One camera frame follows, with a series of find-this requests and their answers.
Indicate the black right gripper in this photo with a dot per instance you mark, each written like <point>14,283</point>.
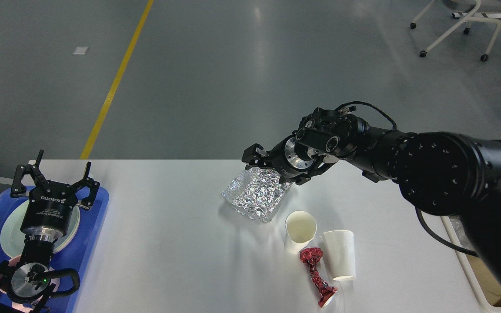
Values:
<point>288,158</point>

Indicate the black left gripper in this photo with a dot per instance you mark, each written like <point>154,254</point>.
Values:
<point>49,213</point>

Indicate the foil tray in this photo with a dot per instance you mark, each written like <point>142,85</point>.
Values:
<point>256,193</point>

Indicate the mint green plate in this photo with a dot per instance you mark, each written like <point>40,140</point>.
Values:
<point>12,239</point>

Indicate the foil sheet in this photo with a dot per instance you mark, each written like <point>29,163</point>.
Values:
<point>459,230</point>

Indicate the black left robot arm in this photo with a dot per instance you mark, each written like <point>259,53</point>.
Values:
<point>39,248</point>

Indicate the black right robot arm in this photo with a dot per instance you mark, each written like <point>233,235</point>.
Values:
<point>452,180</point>

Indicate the white paper cup upright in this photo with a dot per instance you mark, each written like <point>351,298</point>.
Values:
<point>300,230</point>

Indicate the blue plastic tray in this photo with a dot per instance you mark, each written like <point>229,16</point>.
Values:
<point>76,255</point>

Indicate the red foil wrapper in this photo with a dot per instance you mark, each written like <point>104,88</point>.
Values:
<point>311,257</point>

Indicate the white paper cup inverted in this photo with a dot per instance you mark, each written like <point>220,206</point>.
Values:
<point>340,254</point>

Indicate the beige plastic bin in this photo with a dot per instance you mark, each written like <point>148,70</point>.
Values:
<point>486,288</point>

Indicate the white rolling chair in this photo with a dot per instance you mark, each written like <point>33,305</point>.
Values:
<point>467,12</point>

